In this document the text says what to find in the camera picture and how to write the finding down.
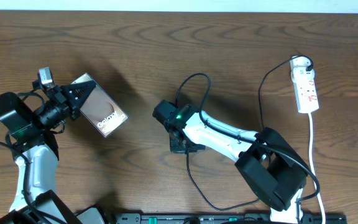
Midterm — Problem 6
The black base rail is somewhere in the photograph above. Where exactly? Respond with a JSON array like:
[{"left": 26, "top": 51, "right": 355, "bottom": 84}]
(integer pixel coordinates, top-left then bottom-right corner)
[{"left": 114, "top": 213, "right": 347, "bottom": 224}]

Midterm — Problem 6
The black USB charging cable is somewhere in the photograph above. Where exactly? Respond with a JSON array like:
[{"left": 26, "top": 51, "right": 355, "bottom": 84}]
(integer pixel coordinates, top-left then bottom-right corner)
[{"left": 185, "top": 54, "right": 314, "bottom": 212}]

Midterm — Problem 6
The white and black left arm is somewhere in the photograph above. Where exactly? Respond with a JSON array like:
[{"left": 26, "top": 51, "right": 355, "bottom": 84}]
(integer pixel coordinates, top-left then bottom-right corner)
[{"left": 0, "top": 81, "right": 108, "bottom": 223}]

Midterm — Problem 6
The white charger adapter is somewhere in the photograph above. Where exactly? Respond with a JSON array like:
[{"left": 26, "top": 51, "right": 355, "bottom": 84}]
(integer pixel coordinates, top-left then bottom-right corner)
[{"left": 291, "top": 67, "right": 315, "bottom": 83}]

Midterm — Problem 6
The white power strip cord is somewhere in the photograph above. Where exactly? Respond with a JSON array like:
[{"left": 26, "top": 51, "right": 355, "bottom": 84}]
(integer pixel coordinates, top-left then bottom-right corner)
[{"left": 308, "top": 112, "right": 327, "bottom": 224}]

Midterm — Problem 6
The white power strip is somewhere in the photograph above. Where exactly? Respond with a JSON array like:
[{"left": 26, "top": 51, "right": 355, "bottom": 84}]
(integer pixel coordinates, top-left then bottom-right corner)
[{"left": 290, "top": 55, "right": 319, "bottom": 114}]

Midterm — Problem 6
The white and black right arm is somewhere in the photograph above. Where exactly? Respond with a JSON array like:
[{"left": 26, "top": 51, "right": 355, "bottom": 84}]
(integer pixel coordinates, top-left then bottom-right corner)
[{"left": 152, "top": 100, "right": 310, "bottom": 223}]

